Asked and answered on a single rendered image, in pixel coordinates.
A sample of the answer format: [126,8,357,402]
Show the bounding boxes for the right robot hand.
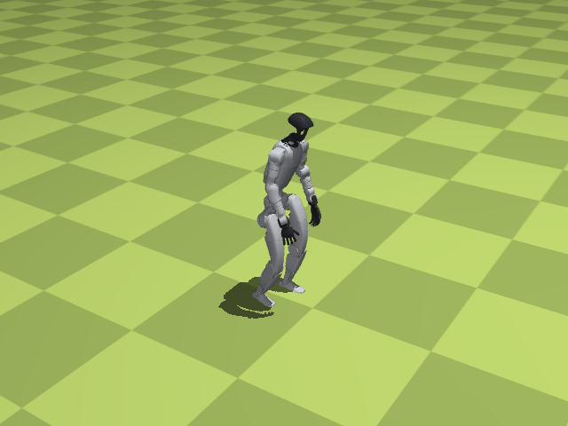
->
[278,216,299,245]

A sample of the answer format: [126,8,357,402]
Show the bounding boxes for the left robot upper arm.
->
[296,140,310,178]

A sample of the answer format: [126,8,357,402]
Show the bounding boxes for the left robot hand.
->
[308,195,321,226]

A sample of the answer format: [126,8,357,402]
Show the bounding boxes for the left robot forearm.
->
[300,166,317,202]

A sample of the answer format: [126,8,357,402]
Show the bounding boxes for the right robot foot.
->
[252,291,276,307]

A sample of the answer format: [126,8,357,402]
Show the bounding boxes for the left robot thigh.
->
[287,193,308,256]

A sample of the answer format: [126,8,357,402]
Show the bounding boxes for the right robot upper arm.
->
[265,147,285,193]

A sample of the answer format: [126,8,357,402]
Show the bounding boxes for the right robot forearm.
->
[267,185,288,225]

